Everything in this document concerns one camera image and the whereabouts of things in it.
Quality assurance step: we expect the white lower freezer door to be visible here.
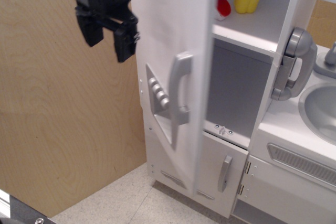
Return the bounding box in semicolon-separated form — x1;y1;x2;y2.
142;108;249;219

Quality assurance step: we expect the red white toy sushi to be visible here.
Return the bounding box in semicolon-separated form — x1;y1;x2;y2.
215;0;232;21

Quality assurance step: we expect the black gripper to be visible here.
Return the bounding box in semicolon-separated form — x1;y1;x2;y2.
75;0;139;63

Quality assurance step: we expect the white fridge door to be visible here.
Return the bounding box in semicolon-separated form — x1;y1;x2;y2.
128;0;221;198

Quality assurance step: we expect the grey fridge door handle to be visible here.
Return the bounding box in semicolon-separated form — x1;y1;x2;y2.
169;52;193;125

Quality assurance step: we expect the grey toy telephone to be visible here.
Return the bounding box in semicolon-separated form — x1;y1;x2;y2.
271;27;318;101

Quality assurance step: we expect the grey toy sink basin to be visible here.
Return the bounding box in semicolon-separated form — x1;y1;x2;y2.
299;83;335;145

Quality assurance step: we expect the grey freezer door handle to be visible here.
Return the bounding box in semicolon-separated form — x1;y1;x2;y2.
217;155;233;193

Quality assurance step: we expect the white toy fridge cabinet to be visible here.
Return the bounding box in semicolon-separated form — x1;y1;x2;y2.
204;0;314;150

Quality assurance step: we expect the grey ice dispenser box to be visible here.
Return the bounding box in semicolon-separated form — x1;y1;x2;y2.
145;63;179;151

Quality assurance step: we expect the grey oven vent panel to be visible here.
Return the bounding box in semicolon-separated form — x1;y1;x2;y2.
267;143;335;186

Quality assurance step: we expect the grey toy faucet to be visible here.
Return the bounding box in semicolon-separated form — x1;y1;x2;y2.
313;42;335;79

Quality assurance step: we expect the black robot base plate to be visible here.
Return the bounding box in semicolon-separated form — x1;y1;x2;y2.
1;190;55;224

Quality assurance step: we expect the plastic door latch catch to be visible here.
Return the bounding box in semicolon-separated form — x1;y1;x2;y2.
214;124;234;136

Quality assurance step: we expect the white oven door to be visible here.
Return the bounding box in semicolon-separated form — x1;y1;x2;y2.
233;156;335;223

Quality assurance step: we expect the cardboard box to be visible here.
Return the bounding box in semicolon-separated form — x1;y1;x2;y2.
308;0;336;48

